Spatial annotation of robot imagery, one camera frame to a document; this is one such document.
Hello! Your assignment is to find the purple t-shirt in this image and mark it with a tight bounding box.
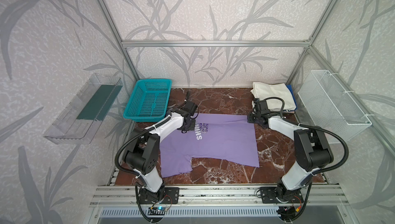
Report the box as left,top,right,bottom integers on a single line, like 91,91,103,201
160,114,259,178

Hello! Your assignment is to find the teal plastic basket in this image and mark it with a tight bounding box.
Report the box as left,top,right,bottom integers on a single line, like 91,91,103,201
123,79,172,122

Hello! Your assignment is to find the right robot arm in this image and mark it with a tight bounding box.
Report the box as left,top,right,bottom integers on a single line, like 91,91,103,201
247,97,349,203

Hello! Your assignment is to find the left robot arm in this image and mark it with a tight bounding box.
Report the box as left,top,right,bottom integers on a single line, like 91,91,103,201
114,100,199,194

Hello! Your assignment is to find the folded cream t-shirt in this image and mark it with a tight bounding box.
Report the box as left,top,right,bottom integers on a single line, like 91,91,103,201
251,82,295,111

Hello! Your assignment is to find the folded blue t-shirt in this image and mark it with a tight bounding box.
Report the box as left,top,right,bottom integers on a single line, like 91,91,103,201
286,85,297,113

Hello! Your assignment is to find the white wire mesh basket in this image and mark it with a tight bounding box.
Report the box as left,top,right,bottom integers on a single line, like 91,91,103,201
297,70,372,142

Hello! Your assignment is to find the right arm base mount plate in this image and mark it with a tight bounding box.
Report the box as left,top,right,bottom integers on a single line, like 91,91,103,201
258,186,304,204

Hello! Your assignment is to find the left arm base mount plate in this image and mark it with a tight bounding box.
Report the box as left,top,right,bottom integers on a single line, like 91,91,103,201
138,187,180,204

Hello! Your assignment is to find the aluminium back frame bar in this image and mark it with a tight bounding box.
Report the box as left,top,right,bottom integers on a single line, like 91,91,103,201
121,40,310,48

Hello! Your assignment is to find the clear plastic wall shelf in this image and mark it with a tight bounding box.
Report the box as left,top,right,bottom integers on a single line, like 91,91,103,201
43,73,123,145

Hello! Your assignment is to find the aluminium front rail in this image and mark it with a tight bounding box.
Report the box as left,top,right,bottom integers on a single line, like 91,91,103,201
89,184,349,207

